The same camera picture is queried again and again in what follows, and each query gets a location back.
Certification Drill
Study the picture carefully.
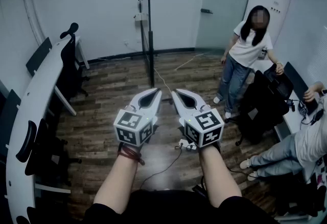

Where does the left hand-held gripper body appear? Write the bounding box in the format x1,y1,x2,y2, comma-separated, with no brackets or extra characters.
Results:
113,105,159,147

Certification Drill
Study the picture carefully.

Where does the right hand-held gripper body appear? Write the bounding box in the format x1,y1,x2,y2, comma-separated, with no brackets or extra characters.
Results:
179,105,225,147

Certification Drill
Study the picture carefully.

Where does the large grey panel board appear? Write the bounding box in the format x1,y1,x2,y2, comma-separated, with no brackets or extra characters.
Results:
130,0,174,104

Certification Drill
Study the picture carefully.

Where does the person's left forearm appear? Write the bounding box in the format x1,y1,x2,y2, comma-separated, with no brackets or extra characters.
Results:
93,142,144,215

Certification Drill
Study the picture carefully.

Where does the person's right forearm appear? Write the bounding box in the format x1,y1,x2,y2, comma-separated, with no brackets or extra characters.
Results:
198,145,242,208

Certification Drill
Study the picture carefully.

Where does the white power strip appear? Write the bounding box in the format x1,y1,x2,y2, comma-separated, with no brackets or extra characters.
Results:
178,138,199,149

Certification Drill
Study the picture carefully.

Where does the black office chair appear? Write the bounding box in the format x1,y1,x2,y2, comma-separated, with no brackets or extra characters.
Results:
55,23,90,102
15,118,82,188
224,63,294,147

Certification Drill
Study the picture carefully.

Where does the person's black shirt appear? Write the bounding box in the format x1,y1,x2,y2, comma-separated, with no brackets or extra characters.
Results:
81,188,279,224

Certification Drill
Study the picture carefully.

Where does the white rectangular desk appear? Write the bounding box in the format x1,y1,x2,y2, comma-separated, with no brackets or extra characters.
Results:
251,60,322,142

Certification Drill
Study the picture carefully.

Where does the curved white desk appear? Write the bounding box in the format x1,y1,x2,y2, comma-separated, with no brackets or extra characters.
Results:
5,36,90,224

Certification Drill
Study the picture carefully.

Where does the black desk partition panel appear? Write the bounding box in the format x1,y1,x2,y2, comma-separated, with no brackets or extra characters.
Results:
0,89,21,152
25,37,53,77
283,61,319,116

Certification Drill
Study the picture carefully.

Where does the red cord bracelet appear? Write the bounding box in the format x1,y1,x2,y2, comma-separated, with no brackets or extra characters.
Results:
116,142,146,166

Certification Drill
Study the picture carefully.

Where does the white floor cable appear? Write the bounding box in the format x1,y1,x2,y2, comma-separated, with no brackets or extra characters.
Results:
153,53,205,98

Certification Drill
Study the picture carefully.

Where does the black floor cable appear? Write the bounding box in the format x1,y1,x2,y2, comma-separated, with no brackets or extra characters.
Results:
139,145,183,190

